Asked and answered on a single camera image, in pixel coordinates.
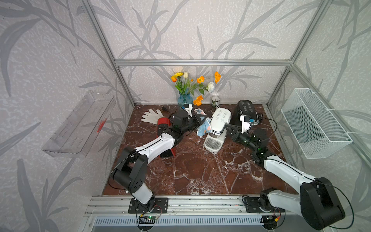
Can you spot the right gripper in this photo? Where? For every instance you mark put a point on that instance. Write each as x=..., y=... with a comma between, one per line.
x=235, y=135

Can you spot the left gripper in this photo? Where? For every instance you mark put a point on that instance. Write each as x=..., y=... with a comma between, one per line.
x=196, y=121

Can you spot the colourful striped cloth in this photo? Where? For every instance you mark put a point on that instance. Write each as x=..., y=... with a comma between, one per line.
x=205, y=127

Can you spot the white coffee machine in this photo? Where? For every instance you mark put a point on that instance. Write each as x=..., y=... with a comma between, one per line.
x=215, y=139

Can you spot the black coffee machine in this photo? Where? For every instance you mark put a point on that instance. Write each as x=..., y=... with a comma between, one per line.
x=246, y=108

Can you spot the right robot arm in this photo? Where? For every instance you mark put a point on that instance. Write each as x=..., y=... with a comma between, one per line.
x=316, y=200

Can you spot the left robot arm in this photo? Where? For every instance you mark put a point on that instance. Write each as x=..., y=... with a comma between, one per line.
x=130, y=172

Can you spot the white work glove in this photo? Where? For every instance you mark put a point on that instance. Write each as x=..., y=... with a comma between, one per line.
x=152, y=116

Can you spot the blue glass vase with flowers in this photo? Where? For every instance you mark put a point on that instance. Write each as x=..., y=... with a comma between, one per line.
x=191, y=91

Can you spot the small green can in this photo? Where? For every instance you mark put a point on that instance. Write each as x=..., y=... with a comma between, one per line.
x=215, y=101

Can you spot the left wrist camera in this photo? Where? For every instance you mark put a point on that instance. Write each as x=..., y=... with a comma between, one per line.
x=188, y=108

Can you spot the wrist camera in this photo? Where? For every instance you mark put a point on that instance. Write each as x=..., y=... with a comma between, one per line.
x=188, y=108
x=247, y=123

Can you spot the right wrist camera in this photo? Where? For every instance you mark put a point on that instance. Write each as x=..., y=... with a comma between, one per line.
x=247, y=123

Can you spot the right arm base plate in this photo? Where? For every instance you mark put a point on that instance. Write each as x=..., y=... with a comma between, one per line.
x=251, y=204

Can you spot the white wire basket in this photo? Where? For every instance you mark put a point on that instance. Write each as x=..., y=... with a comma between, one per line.
x=317, y=131

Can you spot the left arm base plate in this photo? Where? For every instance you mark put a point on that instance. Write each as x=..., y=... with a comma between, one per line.
x=155, y=205

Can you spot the clear plastic wall shelf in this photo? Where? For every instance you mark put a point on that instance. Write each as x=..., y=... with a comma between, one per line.
x=76, y=136

